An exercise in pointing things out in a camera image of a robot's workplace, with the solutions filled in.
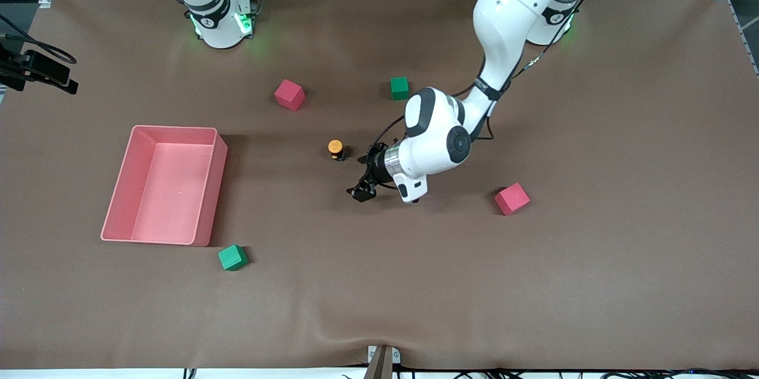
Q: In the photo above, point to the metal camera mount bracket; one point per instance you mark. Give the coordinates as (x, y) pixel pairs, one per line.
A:
(381, 362)

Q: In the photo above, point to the pink plastic bin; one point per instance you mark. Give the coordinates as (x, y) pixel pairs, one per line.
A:
(169, 189)

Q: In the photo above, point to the black blue orange push button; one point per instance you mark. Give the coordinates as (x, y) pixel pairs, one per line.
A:
(337, 149)

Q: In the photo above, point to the green foam cube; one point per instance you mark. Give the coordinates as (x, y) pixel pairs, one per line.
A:
(399, 88)
(232, 257)

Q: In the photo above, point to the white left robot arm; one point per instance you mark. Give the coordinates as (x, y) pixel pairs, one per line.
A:
(510, 5)

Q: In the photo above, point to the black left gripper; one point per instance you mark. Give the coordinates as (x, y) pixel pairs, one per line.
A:
(375, 166)

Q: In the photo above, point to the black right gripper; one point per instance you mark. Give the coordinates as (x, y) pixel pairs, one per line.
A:
(6, 59)

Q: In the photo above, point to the brown table cover mat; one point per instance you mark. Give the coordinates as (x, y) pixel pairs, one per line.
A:
(533, 278)

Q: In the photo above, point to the pink foam cube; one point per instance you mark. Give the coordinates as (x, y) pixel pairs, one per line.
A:
(512, 198)
(289, 95)

